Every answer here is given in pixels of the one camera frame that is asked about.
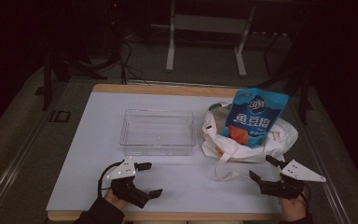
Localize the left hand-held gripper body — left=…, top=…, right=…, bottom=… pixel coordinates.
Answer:
left=105, top=158, right=152, bottom=209

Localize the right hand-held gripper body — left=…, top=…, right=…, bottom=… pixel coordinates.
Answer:
left=258, top=159, right=327, bottom=201

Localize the white cloth tote bag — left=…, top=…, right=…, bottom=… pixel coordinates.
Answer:
left=200, top=100, right=299, bottom=182

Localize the blue snack packet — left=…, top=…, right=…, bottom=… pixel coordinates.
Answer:
left=222, top=87, right=290, bottom=149

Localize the person's left hand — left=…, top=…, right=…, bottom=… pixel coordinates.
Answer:
left=103, top=189, right=129, bottom=210

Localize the person's right hand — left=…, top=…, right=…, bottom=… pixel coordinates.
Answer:
left=278, top=186, right=310, bottom=223

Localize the clear plastic container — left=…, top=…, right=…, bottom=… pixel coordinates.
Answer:
left=119, top=108, right=197, bottom=157

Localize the black tripod stand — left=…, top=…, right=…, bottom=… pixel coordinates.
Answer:
left=256, top=32, right=314, bottom=126

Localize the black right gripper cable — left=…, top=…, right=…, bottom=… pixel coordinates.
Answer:
left=302, top=184, right=310, bottom=217

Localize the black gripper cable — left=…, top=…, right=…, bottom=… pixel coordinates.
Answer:
left=97, top=160, right=126, bottom=199
left=302, top=184, right=310, bottom=217

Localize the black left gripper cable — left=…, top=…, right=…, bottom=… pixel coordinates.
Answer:
left=97, top=160, right=126, bottom=199

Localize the metal floor rail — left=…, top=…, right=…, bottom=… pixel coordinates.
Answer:
left=293, top=101, right=353, bottom=224
left=0, top=116, right=52, bottom=217

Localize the black floor bracket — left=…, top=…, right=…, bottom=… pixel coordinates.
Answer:
left=48, top=109, right=72, bottom=123

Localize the black floor cable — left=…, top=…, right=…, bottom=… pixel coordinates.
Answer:
left=117, top=39, right=151, bottom=86

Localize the white metal stand frame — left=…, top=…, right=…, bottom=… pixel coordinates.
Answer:
left=164, top=0, right=257, bottom=78

